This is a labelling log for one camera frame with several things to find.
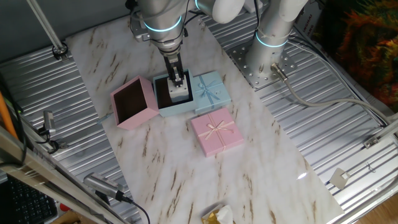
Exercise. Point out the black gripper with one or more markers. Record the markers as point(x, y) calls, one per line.
point(172, 62)

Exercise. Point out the grey push button switch box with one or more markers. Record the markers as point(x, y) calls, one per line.
point(178, 93)

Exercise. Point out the pink gift box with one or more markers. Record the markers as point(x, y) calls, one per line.
point(149, 102)

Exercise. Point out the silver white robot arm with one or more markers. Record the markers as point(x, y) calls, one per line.
point(161, 18)

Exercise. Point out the blue open gift box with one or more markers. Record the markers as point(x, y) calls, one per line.
point(174, 109)

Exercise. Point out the blue box lid with bow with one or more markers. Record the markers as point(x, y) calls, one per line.
point(217, 96)

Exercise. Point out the pink box lid with bow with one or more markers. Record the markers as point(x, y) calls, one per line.
point(214, 137)

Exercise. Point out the white marble pattern mat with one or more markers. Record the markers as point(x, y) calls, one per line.
point(186, 174)

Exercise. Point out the metal pole with round foot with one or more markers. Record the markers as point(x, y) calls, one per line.
point(46, 28)

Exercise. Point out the gold tissue pack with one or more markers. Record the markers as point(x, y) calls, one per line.
point(217, 216)

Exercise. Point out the small red cap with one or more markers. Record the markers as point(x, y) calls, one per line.
point(64, 207)

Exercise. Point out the orange tube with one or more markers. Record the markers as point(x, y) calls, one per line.
point(5, 116)

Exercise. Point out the colourful orange green cloth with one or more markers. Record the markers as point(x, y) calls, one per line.
point(367, 46)

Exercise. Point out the black keyboard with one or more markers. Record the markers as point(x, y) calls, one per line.
point(28, 205)

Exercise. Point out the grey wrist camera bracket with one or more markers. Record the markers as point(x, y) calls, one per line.
point(140, 31)

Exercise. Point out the perforated metal robot base plate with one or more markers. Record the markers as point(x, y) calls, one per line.
point(258, 77)

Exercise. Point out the black round mount knob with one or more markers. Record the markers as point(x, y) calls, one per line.
point(131, 4)

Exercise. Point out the ribbed silver camera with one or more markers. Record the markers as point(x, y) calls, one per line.
point(102, 183)

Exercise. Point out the small camera on clamp mount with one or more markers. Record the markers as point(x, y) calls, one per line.
point(48, 119)

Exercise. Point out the small metal bracket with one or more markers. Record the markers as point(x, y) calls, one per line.
point(371, 142)

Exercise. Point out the short aluminium frame bar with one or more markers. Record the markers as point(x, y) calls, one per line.
point(388, 129)

